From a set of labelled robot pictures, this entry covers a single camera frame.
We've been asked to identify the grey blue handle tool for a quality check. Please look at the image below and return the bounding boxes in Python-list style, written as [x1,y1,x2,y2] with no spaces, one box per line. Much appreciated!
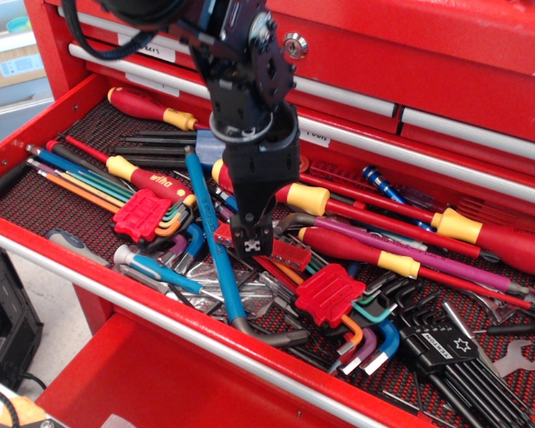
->
[46,228,111,268]

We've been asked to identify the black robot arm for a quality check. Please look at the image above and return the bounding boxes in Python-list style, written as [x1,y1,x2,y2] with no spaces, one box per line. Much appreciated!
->
[62,1,300,257]

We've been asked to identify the black tekton torx key set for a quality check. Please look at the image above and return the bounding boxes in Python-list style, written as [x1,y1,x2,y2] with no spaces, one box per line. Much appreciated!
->
[365,271,535,428]

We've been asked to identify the small silver wrench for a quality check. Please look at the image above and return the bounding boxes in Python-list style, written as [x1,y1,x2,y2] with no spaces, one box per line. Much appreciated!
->
[494,339,535,378]

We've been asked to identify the coloured hex key set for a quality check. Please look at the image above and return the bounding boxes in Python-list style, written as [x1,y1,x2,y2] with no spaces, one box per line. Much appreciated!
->
[26,144,195,254]
[254,256,400,375]

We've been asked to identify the coloured hex key set left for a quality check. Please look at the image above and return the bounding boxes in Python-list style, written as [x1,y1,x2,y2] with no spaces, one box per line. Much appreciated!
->
[26,144,195,254]

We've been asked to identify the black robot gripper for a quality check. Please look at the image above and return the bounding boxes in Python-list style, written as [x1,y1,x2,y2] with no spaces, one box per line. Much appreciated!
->
[210,102,300,259]

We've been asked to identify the red bit holder strip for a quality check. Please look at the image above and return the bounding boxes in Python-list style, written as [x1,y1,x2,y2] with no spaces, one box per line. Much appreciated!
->
[213,223,312,271]

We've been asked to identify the blue grey precision screwdriver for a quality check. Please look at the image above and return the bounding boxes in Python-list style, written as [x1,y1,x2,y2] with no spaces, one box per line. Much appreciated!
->
[113,245,224,302]

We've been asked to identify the red tool chest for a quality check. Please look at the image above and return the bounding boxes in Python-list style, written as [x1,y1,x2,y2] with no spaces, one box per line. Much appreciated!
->
[0,1,535,427]

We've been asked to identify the wiha red yellow screwdriver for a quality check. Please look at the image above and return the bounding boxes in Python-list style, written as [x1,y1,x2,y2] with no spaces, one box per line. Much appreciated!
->
[63,136,193,205]

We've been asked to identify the silver drawer lock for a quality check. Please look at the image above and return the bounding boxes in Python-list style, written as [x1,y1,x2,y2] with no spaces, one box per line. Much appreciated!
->
[284,32,309,60]

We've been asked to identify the long blue hex key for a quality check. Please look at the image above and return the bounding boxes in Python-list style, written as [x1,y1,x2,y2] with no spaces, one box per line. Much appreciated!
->
[184,146,309,348]

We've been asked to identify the black red drawer liner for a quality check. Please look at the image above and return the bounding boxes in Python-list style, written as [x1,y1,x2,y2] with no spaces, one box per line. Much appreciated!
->
[0,100,535,424]

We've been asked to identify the black box on floor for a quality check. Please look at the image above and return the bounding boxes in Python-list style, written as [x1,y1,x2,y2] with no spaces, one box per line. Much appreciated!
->
[0,248,43,390]

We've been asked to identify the coloured hex key set centre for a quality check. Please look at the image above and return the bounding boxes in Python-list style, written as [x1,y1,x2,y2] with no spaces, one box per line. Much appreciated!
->
[254,256,400,375]

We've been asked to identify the red yellow screwdriver right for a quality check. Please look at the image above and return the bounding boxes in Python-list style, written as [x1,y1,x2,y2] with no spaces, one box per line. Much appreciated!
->
[303,178,535,275]

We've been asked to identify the blue holder black hex keys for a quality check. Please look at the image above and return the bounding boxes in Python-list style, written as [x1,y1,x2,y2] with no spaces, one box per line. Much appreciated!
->
[109,128,226,169]

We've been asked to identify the white drawer label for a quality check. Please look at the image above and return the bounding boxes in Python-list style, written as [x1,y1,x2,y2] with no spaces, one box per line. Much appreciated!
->
[300,129,331,148]

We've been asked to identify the blue metal pen tool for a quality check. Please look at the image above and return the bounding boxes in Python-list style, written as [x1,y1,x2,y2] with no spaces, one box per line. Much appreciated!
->
[362,165,436,233]

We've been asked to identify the red yellow screwdriver back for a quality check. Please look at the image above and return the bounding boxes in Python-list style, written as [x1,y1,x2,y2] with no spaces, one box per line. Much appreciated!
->
[107,86,210,131]

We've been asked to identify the red yellow screwdriver lower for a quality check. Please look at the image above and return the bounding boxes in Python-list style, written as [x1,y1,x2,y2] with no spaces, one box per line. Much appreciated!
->
[298,227,535,317]

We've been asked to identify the red key holder back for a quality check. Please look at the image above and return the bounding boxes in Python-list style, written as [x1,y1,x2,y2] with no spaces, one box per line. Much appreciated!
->
[300,155,368,188]

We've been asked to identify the large red yellow screwdriver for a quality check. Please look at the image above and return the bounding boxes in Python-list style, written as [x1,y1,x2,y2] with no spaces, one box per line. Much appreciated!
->
[211,156,500,264]

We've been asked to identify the long purple hex key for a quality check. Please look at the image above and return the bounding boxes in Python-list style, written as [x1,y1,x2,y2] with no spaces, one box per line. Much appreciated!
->
[275,213,530,295]

